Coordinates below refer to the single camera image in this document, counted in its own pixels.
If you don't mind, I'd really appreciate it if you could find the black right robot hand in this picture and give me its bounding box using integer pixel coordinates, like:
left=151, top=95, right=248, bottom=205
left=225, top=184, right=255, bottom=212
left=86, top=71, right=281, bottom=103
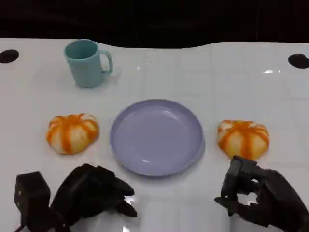
left=214, top=155, right=309, bottom=232

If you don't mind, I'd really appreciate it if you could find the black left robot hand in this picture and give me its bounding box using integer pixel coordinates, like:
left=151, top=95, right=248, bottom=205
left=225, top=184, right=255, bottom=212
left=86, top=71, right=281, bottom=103
left=49, top=163, right=138, bottom=227

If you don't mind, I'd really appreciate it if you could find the orange and white bread roll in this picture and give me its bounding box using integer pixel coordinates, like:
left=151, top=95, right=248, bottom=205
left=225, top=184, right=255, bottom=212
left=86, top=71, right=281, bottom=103
left=217, top=119, right=270, bottom=160
left=46, top=113, right=100, bottom=155

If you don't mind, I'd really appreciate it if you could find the lilac plate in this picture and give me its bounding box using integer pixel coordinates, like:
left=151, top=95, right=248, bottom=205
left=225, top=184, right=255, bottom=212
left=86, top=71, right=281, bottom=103
left=110, top=98, right=206, bottom=177

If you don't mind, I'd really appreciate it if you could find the pale green mug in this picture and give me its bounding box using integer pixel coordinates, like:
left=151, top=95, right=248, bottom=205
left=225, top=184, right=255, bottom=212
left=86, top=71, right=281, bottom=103
left=63, top=39, right=113, bottom=89

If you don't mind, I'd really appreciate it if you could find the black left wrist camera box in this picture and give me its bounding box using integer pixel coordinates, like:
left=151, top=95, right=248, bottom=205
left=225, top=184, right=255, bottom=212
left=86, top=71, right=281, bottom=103
left=14, top=171, right=52, bottom=227

